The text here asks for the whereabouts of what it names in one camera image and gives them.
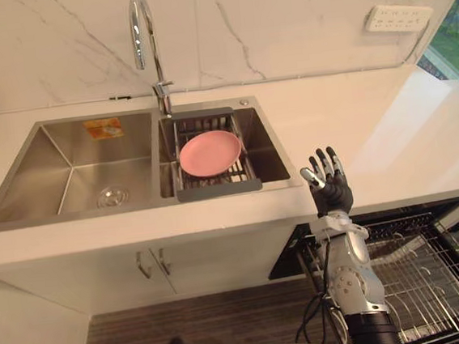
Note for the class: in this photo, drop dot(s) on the pink plate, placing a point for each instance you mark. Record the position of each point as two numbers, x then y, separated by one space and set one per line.
210 153

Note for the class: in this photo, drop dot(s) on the orange sticker label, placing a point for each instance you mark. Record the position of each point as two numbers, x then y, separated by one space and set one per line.
103 128

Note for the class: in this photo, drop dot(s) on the white wall power strip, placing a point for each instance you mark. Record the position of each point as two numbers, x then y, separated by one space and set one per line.
398 17

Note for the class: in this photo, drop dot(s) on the stainless steel double sink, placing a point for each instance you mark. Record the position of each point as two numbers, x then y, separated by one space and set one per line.
131 165

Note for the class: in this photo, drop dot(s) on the black built-in dishwasher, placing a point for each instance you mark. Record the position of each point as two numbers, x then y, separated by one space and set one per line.
383 246

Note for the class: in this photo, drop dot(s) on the grey sink drain rack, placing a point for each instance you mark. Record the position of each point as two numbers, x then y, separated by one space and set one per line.
218 181

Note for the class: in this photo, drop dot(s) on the chrome gooseneck faucet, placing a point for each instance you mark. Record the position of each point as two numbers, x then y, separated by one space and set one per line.
152 57

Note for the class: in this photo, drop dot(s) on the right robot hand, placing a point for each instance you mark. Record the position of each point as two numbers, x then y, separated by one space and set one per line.
335 194

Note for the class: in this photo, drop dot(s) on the round sink drain strainer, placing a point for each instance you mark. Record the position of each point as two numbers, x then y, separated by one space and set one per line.
112 196

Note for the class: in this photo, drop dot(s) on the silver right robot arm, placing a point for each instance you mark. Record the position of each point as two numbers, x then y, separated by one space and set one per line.
355 273

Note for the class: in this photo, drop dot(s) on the white base cabinet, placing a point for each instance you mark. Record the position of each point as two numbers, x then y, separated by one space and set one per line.
141 266

